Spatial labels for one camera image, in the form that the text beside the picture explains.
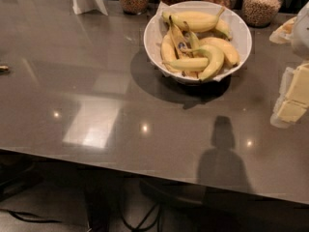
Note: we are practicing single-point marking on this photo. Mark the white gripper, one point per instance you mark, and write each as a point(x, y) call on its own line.
point(302, 34)

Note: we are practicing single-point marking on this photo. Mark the white bowl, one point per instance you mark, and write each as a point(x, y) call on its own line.
point(156, 29)

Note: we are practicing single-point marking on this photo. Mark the curved front yellow banana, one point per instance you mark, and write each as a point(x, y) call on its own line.
point(215, 56)

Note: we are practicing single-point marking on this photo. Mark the back right banana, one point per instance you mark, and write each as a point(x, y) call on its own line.
point(223, 28)

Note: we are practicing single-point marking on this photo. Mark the small front yellow banana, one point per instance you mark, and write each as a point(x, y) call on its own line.
point(188, 64)

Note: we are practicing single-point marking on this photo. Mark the stickered spotted banana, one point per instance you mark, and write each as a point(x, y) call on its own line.
point(178, 40)

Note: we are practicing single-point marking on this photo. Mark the glass cereal jar right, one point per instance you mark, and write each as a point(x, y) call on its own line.
point(260, 13)

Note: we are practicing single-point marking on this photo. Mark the small object table edge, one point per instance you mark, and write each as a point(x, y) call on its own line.
point(4, 69)

